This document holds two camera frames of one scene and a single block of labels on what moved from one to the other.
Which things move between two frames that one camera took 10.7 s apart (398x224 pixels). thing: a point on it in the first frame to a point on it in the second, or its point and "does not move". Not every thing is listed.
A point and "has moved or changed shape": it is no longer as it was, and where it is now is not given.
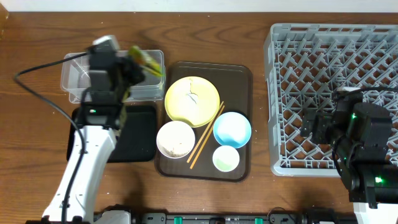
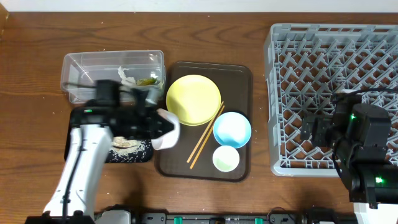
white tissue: (191, 96) has moved or changed shape
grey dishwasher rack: (306, 65) does not move
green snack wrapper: (152, 66) to (145, 81)
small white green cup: (226, 158) does not move
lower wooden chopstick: (206, 137) does not move
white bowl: (175, 139) has moved or changed shape
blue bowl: (232, 130) does not move
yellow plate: (193, 99) does not move
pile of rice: (171, 154) to (127, 150)
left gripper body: (130, 76) to (135, 126)
